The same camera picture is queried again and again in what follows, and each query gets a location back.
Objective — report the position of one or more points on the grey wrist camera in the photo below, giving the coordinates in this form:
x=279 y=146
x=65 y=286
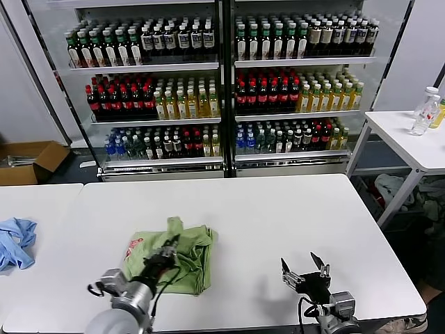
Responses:
x=112 y=279
x=341 y=304

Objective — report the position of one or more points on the glass beverage display cabinet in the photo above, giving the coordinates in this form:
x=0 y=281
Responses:
x=227 y=104

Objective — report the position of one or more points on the red item under table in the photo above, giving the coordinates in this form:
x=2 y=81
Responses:
x=373 y=193

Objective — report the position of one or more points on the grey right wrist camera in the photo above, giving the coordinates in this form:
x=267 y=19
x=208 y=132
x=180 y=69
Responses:
x=341 y=304

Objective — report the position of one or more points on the crumpled light blue garment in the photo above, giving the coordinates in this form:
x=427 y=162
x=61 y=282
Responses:
x=17 y=250

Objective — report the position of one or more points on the yellow drink bottle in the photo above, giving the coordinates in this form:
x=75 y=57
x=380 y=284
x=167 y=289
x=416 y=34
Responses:
x=438 y=118

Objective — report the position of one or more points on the small clear green bottle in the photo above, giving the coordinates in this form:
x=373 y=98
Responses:
x=139 y=149
x=269 y=142
x=260 y=143
x=129 y=149

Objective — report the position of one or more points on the pale cloth pile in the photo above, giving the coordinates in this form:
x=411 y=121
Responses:
x=387 y=188

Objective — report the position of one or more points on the small white floor item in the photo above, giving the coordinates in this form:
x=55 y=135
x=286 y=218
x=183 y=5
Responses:
x=87 y=164

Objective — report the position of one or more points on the open cardboard box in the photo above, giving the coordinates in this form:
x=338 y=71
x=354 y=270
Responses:
x=48 y=156

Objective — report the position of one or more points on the white green sneaker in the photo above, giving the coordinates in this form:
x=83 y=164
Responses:
x=410 y=323

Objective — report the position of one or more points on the small blue water bottle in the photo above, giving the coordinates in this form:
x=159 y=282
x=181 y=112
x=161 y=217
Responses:
x=240 y=145
x=249 y=144
x=120 y=149
x=110 y=150

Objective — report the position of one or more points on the clear bottle white cap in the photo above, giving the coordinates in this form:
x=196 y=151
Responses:
x=426 y=102

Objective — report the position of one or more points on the small red cap cola bottle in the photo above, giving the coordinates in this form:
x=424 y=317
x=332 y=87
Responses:
x=197 y=145
x=326 y=138
x=316 y=139
x=188 y=146

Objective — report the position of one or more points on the yellow tea bottle green label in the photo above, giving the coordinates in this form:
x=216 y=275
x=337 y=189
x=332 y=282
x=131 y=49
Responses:
x=314 y=99
x=356 y=97
x=191 y=105
x=346 y=97
x=335 y=98
x=304 y=100
x=203 y=104
x=170 y=106
x=160 y=107
x=181 y=106
x=325 y=99
x=214 y=103

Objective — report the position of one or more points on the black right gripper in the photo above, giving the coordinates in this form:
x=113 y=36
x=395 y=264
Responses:
x=314 y=288

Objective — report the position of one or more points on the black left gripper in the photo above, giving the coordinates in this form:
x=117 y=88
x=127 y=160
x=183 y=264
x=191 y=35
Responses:
x=158 y=266

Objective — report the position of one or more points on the white side table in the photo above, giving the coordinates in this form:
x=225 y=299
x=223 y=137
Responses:
x=393 y=135

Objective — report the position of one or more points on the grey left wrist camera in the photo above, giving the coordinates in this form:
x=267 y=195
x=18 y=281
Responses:
x=112 y=279

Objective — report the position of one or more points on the dark bottle beige label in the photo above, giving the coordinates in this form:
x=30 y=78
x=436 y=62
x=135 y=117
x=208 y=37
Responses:
x=327 y=38
x=314 y=39

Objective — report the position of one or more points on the small yellow tea bottle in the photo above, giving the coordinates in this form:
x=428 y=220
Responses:
x=344 y=140
x=334 y=140
x=216 y=146
x=206 y=147

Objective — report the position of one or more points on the small dark bottle white cap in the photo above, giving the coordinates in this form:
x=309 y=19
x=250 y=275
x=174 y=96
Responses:
x=159 y=149
x=279 y=142
x=178 y=147
x=149 y=149
x=297 y=141
x=288 y=142
x=168 y=148
x=307 y=140

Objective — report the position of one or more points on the person leg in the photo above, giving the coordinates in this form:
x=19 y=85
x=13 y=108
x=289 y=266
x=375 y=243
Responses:
x=432 y=288

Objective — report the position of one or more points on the light green polo shirt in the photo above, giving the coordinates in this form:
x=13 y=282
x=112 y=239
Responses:
x=194 y=243

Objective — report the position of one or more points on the dark bottle blue white label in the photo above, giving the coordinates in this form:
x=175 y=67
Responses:
x=158 y=41
x=338 y=37
x=208 y=40
x=372 y=35
x=361 y=36
x=147 y=42
x=196 y=40
x=183 y=41
x=169 y=41
x=349 y=37

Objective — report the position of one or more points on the silver metal bars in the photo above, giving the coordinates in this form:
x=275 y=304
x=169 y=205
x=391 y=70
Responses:
x=21 y=161

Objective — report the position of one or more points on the clear bottle red label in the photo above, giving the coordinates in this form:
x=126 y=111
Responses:
x=421 y=123

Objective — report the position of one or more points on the grey green cloth pile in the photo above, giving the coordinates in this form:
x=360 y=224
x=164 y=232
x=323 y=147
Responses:
x=432 y=203

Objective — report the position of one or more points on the green cap white label bottle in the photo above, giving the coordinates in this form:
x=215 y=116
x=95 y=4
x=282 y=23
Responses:
x=73 y=52
x=302 y=42
x=253 y=44
x=97 y=51
x=290 y=43
x=110 y=50
x=240 y=45
x=122 y=49
x=135 y=48
x=265 y=44
x=278 y=43
x=85 y=51

